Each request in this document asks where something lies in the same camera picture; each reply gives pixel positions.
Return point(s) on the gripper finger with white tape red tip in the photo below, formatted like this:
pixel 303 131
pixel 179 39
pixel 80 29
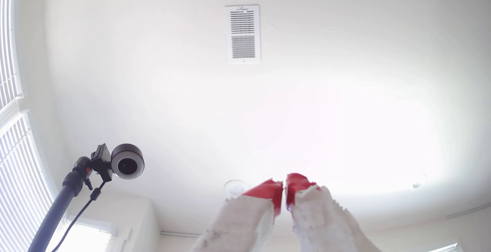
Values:
pixel 322 221
pixel 245 221

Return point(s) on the round recessed ceiling light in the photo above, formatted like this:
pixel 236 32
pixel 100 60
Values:
pixel 234 187

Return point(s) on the round black webcam with clip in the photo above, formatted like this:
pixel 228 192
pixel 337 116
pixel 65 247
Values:
pixel 127 162

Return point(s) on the white ceiling air vent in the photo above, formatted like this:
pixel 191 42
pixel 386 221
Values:
pixel 243 33

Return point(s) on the white window blinds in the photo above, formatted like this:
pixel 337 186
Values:
pixel 19 183
pixel 7 52

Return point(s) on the bright window with white frame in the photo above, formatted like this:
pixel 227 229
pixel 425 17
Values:
pixel 86 240

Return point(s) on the black camera stand pole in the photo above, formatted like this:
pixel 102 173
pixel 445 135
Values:
pixel 57 209

